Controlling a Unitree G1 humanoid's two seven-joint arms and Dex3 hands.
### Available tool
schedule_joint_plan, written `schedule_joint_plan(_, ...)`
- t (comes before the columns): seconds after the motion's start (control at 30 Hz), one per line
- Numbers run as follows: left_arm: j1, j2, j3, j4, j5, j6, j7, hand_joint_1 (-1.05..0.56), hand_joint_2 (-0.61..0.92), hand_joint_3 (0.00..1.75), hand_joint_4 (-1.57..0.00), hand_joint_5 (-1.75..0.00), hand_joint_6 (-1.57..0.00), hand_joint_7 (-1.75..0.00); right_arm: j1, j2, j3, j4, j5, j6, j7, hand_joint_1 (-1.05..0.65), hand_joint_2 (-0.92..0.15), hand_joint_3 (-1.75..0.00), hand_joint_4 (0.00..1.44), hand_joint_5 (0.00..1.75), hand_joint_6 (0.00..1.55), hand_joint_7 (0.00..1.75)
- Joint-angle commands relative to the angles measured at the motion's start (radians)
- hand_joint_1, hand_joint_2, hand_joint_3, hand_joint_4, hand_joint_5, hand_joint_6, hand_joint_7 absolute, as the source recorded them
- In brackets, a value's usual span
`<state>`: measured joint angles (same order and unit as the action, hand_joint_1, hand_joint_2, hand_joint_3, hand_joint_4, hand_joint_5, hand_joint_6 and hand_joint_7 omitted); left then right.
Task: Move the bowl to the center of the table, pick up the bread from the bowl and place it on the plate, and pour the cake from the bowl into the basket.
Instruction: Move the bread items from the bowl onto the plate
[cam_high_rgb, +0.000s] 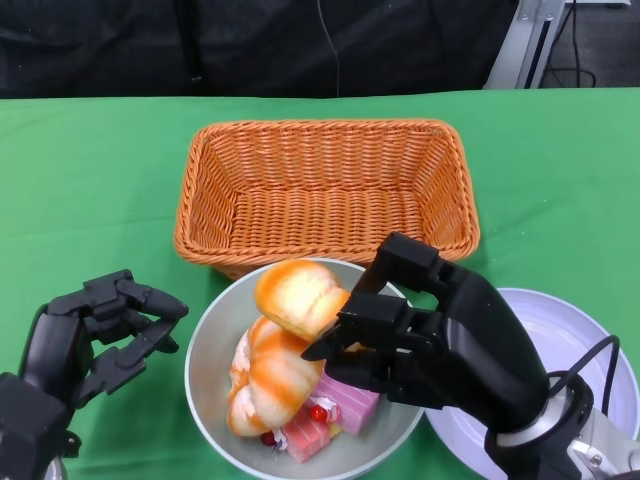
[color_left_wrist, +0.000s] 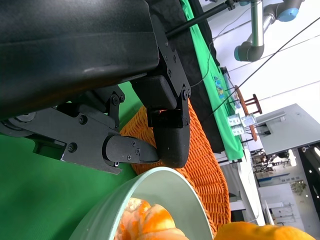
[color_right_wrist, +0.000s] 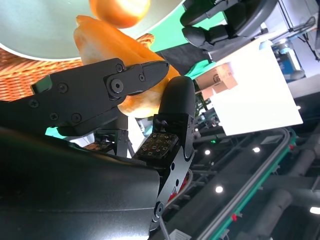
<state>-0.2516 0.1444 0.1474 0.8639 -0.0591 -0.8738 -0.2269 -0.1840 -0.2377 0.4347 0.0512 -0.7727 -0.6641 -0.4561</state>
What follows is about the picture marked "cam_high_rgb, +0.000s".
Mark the grey round bowl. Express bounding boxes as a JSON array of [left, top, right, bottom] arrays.
[[184, 257, 427, 480]]

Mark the lavender round plate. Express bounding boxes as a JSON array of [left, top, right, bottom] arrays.
[[423, 287, 640, 480]]

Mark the orange striped bread roll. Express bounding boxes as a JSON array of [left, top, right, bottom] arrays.
[[254, 259, 352, 344], [225, 315, 327, 439]]

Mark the red cake with cherries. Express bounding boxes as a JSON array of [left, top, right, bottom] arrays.
[[260, 393, 342, 464]]

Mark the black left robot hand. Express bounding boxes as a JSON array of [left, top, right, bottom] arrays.
[[21, 269, 191, 409]]

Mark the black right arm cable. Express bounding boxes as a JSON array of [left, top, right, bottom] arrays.
[[548, 334, 622, 417]]

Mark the black fabric backdrop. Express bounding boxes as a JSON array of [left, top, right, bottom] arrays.
[[0, 0, 522, 100]]

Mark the orange wicker basket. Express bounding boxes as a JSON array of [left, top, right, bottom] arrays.
[[173, 118, 482, 282]]

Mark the pink layered cake slice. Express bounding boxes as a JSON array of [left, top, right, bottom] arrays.
[[311, 372, 382, 436]]

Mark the grey aluminium frame post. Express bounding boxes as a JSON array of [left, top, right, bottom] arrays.
[[483, 0, 570, 92]]

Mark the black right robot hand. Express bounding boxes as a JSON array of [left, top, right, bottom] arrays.
[[299, 232, 552, 432]]

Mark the black floor cable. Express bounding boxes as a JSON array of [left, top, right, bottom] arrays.
[[546, 0, 601, 89]]

